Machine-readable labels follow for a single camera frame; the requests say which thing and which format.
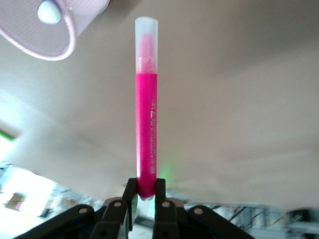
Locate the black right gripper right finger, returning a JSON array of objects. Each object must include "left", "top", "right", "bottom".
[{"left": 153, "top": 178, "right": 255, "bottom": 239}]

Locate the green highlighter pen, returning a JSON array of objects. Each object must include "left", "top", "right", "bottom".
[{"left": 0, "top": 129, "right": 15, "bottom": 143}]

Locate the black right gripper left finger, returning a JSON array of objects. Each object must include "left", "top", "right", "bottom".
[{"left": 32, "top": 177, "right": 139, "bottom": 239}]

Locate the pink highlighter pen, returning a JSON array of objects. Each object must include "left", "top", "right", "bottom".
[{"left": 134, "top": 16, "right": 160, "bottom": 201}]

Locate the pink mesh pen holder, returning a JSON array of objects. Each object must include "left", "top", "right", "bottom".
[{"left": 0, "top": 0, "right": 111, "bottom": 61}]

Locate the purple highlighter pen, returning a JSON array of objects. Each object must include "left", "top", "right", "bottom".
[{"left": 37, "top": 0, "right": 61, "bottom": 25}]

